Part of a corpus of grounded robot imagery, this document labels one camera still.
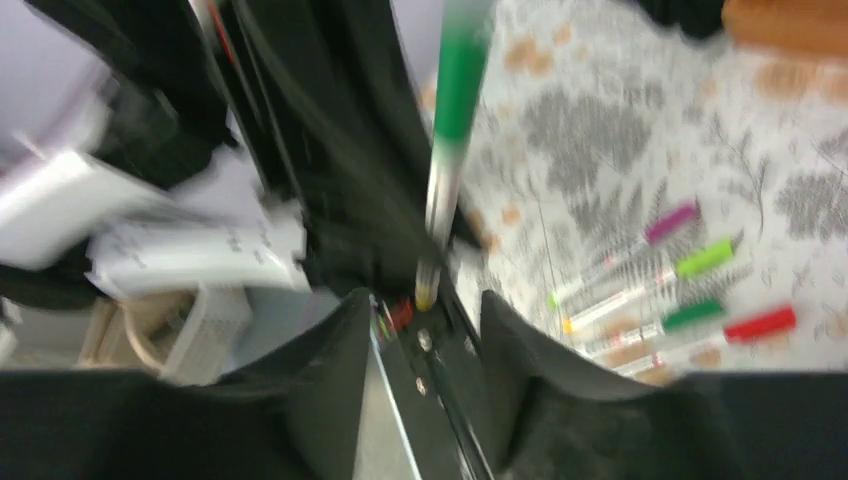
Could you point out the red pen cap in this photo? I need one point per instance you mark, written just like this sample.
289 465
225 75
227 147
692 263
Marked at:
761 326

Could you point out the light green pen cap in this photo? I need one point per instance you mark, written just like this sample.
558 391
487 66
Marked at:
705 259

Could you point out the floral patterned table cover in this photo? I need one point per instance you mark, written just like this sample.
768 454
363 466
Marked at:
593 125

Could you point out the wooden compartment tray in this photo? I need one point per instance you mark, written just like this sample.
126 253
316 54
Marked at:
809 27

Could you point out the black floral cloth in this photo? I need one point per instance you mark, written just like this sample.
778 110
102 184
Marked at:
697 19

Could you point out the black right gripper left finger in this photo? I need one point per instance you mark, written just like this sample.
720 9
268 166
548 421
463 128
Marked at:
293 414

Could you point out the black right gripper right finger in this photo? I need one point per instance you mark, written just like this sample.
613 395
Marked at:
556 415

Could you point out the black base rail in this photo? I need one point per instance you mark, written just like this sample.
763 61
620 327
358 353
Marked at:
424 410

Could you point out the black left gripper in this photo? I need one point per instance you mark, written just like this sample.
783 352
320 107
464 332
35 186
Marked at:
322 96

